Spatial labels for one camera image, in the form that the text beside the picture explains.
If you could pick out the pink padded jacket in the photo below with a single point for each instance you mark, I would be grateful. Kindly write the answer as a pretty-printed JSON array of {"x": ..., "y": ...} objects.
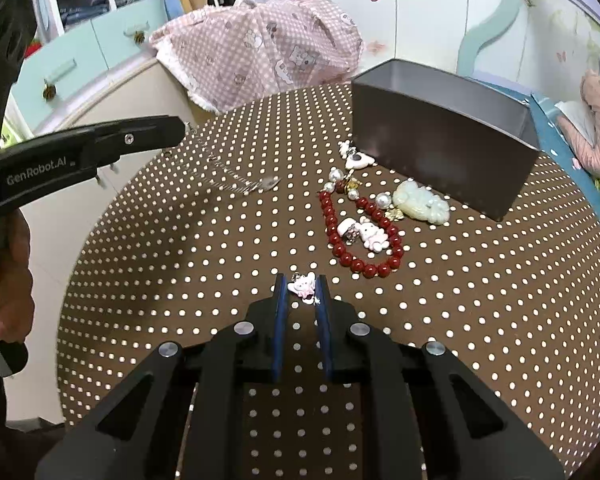
[{"x": 597, "y": 125}]

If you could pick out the pink checked printed cloth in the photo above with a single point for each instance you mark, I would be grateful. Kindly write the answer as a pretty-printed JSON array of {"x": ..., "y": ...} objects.
[{"x": 260, "y": 50}]

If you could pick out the grey metal tin box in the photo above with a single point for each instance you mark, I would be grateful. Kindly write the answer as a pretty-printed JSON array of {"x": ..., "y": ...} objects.
[{"x": 430, "y": 150}]

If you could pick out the faded pink butterfly sticker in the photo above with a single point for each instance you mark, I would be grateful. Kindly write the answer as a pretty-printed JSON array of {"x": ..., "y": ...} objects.
[{"x": 377, "y": 46}]

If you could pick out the person's left hand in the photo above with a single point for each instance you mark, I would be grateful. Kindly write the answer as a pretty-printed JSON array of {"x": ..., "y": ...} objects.
[{"x": 12, "y": 285}]

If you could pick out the teal bunk bed frame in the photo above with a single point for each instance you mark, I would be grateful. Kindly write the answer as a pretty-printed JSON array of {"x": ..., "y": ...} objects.
[{"x": 485, "y": 40}]

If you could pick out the white flower-shaped object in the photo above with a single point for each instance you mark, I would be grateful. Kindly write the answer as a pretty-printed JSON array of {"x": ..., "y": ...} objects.
[{"x": 420, "y": 202}]

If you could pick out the small butterfly sticker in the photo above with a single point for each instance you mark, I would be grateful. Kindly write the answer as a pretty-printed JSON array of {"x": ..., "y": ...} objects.
[{"x": 561, "y": 55}]

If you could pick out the white wardrobe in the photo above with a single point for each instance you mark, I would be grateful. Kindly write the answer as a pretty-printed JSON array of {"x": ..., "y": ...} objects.
[{"x": 430, "y": 15}]

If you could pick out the small pink white charm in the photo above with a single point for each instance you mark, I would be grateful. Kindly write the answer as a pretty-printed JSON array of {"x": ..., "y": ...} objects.
[{"x": 301, "y": 286}]

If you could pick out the white rabbit charm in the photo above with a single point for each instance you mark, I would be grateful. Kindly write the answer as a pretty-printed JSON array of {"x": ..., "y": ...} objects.
[{"x": 371, "y": 234}]

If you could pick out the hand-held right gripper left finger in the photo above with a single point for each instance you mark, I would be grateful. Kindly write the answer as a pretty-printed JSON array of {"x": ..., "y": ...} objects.
[{"x": 278, "y": 320}]

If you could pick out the white cat charm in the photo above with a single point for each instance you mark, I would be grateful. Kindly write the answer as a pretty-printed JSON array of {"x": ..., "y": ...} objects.
[{"x": 358, "y": 161}]

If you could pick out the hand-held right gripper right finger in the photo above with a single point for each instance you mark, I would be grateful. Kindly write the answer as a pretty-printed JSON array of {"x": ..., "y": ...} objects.
[{"x": 324, "y": 325}]

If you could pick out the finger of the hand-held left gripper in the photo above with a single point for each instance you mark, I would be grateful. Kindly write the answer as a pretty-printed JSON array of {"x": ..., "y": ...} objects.
[{"x": 140, "y": 135}]

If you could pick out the white teal cabinet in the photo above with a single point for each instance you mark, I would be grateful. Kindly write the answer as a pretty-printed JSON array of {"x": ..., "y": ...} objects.
[{"x": 115, "y": 35}]

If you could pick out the bee-shaped drawer knob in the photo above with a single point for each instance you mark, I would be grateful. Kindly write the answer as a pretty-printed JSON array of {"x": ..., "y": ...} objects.
[
  {"x": 139, "y": 36},
  {"x": 47, "y": 92}
]

